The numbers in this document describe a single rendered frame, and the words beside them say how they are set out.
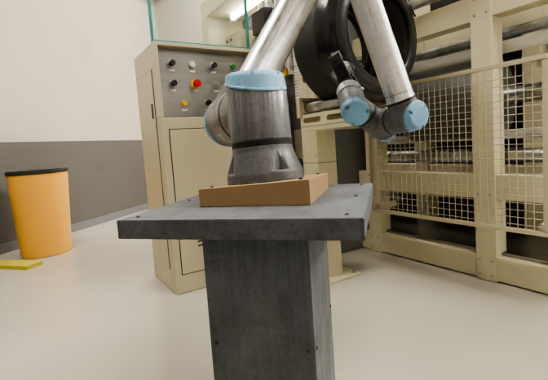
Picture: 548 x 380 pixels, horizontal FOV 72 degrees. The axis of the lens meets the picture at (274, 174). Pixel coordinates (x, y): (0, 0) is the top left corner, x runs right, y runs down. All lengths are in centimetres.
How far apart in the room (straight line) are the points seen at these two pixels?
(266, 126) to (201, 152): 116
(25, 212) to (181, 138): 168
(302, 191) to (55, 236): 273
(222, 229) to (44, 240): 270
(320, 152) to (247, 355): 124
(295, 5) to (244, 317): 89
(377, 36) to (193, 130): 110
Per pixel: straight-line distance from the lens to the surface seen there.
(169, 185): 196
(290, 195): 82
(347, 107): 128
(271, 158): 86
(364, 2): 125
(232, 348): 97
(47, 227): 334
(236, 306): 92
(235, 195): 86
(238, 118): 90
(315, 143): 196
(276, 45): 117
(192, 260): 205
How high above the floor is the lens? 74
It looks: 5 degrees down
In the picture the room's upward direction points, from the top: 4 degrees counter-clockwise
